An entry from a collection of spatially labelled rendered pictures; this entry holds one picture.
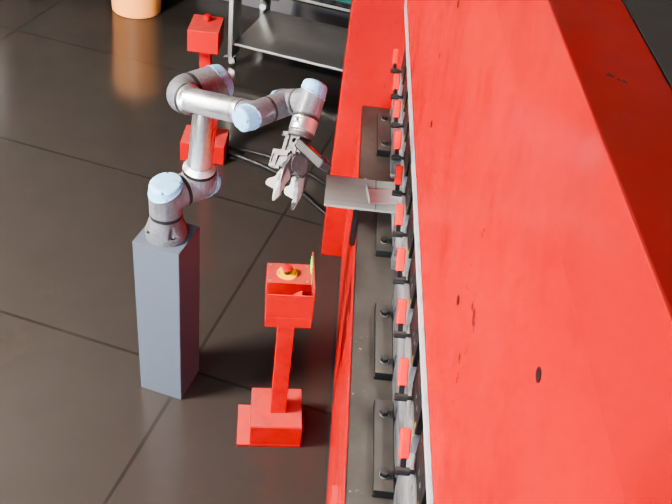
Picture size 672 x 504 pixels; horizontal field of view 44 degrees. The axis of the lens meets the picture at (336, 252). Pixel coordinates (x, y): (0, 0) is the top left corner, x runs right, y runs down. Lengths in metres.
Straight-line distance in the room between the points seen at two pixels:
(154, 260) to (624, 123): 2.36
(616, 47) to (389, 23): 2.59
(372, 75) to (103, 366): 1.68
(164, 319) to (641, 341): 2.66
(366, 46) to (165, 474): 1.90
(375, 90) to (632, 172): 2.96
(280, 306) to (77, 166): 2.27
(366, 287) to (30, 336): 1.67
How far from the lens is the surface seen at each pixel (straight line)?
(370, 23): 3.55
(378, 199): 2.91
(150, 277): 3.09
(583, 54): 0.96
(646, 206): 0.73
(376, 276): 2.78
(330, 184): 2.95
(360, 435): 2.31
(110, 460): 3.34
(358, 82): 3.66
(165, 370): 3.41
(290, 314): 2.82
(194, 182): 2.94
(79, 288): 4.01
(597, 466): 0.79
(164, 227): 2.96
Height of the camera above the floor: 2.67
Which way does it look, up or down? 39 degrees down
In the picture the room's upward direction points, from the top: 8 degrees clockwise
